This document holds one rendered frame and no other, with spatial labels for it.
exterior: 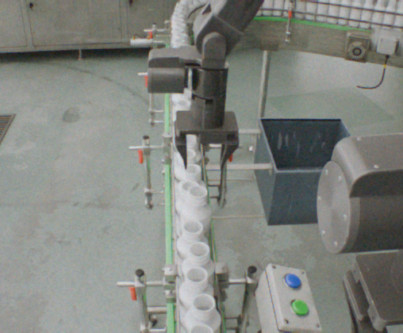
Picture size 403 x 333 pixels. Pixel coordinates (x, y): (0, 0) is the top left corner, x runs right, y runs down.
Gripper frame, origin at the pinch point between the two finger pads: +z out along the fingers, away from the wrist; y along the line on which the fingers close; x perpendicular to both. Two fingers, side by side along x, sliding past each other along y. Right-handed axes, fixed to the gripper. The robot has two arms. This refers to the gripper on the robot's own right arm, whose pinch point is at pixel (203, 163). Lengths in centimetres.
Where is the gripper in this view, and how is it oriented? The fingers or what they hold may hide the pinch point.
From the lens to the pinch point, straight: 82.8
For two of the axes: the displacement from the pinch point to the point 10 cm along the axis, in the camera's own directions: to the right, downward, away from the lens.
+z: -0.6, 8.1, 5.9
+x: 0.7, 5.9, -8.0
